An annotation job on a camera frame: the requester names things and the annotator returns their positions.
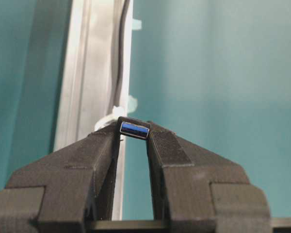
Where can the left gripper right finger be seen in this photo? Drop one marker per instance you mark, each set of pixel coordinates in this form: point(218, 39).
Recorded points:
point(199, 191)

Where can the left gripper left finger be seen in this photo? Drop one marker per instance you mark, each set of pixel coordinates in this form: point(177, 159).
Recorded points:
point(59, 192)

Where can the left blue tape piece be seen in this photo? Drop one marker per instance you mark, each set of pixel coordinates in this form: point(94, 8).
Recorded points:
point(132, 104)

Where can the blue tape piece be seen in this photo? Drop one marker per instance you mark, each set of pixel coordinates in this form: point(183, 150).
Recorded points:
point(132, 104)
point(136, 24)

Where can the middle blue tape piece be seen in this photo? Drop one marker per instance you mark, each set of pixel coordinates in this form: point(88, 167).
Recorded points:
point(136, 24)

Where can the aluminium extrusion rail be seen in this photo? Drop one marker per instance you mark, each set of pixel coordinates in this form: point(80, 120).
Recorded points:
point(95, 85)

